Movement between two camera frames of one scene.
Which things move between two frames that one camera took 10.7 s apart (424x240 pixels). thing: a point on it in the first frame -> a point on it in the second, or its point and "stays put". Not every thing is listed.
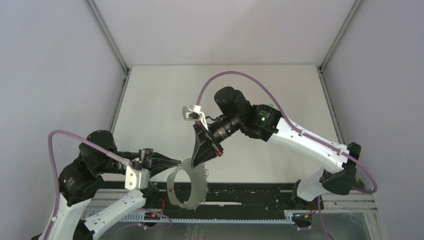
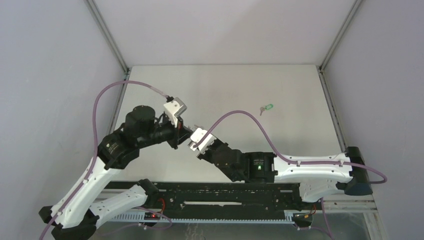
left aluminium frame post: [102, 24] stays put
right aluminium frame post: [355, 7] stays put
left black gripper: [152, 159] -> [181, 133]
